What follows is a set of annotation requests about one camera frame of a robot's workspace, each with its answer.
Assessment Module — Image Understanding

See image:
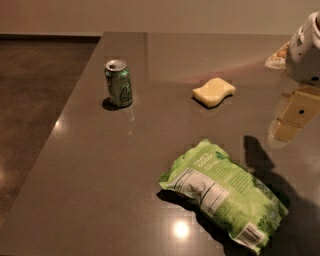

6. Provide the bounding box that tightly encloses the green soda can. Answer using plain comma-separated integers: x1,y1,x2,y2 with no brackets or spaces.
105,59,132,108

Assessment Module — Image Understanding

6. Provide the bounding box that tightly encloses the yellow sponge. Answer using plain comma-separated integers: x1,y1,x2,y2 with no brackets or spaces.
192,78,236,108

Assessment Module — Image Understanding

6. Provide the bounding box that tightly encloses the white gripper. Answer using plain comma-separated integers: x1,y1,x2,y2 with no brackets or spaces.
265,12,320,149

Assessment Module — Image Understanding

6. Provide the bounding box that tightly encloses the green chip bag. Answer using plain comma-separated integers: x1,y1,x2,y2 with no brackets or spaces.
159,139,288,254

